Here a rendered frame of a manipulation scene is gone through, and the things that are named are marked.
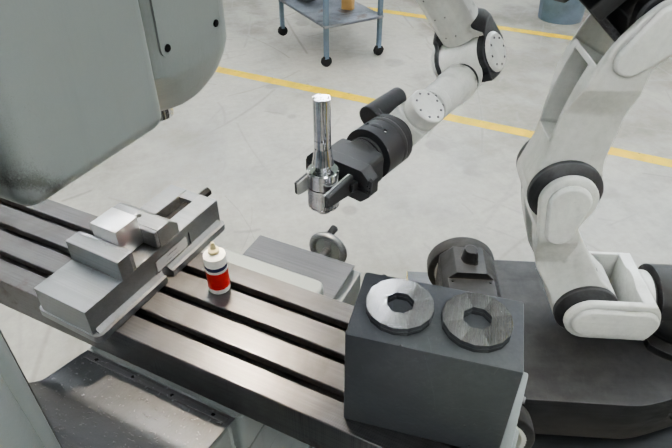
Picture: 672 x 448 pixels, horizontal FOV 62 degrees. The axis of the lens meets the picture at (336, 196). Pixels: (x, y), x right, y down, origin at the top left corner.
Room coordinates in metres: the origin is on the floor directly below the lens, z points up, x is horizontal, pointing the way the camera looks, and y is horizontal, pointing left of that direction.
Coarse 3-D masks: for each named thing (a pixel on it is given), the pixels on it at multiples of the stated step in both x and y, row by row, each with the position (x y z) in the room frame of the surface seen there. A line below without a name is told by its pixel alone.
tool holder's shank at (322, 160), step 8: (320, 96) 0.68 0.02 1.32; (328, 96) 0.68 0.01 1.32; (320, 104) 0.66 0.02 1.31; (328, 104) 0.66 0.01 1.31; (320, 112) 0.66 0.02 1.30; (328, 112) 0.66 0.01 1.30; (320, 120) 0.66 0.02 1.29; (328, 120) 0.66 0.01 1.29; (320, 128) 0.66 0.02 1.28; (328, 128) 0.66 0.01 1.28; (320, 136) 0.66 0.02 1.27; (328, 136) 0.66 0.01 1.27; (320, 144) 0.66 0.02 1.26; (328, 144) 0.66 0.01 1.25; (320, 152) 0.66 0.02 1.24; (328, 152) 0.66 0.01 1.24; (312, 160) 0.67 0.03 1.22; (320, 160) 0.66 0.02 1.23; (328, 160) 0.66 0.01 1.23; (320, 168) 0.66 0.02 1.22; (328, 168) 0.66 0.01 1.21
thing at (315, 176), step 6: (312, 168) 0.67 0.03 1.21; (336, 168) 0.67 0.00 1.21; (312, 174) 0.66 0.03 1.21; (318, 174) 0.66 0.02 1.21; (324, 174) 0.66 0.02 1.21; (330, 174) 0.66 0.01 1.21; (336, 174) 0.66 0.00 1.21; (312, 180) 0.65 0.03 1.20; (318, 180) 0.65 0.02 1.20; (324, 180) 0.65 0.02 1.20; (330, 180) 0.65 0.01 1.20
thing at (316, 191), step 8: (312, 184) 0.65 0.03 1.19; (320, 184) 0.65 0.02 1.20; (328, 184) 0.65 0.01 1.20; (312, 192) 0.65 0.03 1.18; (320, 192) 0.65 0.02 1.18; (312, 200) 0.65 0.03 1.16; (320, 200) 0.65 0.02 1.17; (312, 208) 0.66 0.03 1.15; (320, 208) 0.65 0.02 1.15; (328, 208) 0.65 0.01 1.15; (336, 208) 0.66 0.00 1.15
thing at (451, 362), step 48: (384, 288) 0.54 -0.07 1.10; (432, 288) 0.55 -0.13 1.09; (384, 336) 0.46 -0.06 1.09; (432, 336) 0.46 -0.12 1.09; (480, 336) 0.45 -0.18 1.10; (384, 384) 0.45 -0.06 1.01; (432, 384) 0.44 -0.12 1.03; (480, 384) 0.42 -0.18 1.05; (432, 432) 0.43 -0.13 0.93; (480, 432) 0.42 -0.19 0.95
